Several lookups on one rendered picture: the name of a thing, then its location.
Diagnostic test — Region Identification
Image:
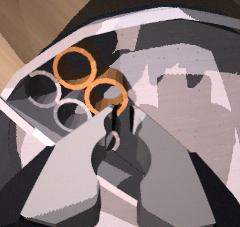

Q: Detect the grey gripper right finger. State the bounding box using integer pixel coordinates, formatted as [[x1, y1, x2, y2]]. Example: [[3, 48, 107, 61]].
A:
[[129, 105, 240, 227]]

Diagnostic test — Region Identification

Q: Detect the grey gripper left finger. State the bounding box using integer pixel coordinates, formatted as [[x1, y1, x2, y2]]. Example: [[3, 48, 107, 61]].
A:
[[0, 104, 117, 227]]

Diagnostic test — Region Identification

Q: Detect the bronze bushing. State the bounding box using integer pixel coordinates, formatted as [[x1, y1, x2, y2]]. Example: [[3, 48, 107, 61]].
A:
[[53, 40, 101, 90], [84, 67, 128, 115]]

